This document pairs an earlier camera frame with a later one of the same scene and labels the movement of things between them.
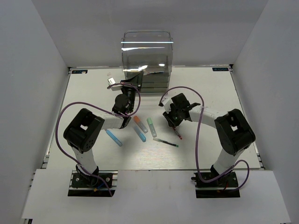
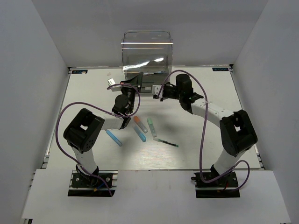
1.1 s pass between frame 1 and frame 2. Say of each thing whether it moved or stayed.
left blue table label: stayed
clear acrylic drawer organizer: stayed
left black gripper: stayed
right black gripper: moved
